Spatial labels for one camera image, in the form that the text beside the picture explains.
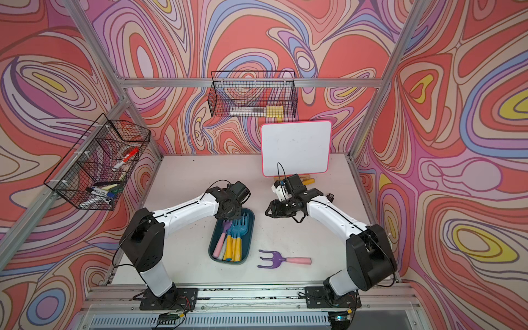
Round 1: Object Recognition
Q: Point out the teal rake yellow handle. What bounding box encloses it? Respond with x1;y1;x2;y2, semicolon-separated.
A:
229;232;236;262
224;234;231;261
233;213;249;262

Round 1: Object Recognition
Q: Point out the purple rake pink handle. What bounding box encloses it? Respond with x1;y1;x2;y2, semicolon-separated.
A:
257;250;312;269

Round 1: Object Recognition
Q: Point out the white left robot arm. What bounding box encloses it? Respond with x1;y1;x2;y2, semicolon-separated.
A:
118;181;251;298

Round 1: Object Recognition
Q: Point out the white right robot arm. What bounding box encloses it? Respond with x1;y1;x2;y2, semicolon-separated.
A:
265;174;397;297

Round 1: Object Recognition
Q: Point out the pink framed whiteboard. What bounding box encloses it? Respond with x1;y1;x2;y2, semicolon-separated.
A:
261;120;332;177

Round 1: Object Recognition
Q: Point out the yellow eraser in basket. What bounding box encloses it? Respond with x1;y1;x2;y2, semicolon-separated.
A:
265;105;284;118

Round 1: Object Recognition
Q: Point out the red marker pen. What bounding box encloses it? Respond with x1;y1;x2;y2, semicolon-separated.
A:
112;148;139;171

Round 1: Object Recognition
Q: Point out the green circuit board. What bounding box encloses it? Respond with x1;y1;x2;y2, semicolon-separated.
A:
157;313;186;325

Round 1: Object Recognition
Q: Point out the blue marker pen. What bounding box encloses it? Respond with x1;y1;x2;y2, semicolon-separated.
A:
85;187;116;199

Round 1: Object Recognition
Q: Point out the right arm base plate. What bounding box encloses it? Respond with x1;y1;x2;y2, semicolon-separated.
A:
300;286;362;310

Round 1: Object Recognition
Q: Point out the black wire basket back wall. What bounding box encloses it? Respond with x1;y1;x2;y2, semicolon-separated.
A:
208;70;298;120

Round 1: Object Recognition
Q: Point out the black wire basket wall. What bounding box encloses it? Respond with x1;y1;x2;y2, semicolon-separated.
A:
208;70;298;120
44;114;151;211

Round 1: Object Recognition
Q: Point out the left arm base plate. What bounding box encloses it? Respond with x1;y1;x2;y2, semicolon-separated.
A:
140;287;199;312

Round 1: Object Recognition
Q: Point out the black wire basket left wall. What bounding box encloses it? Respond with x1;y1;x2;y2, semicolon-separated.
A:
44;114;151;211

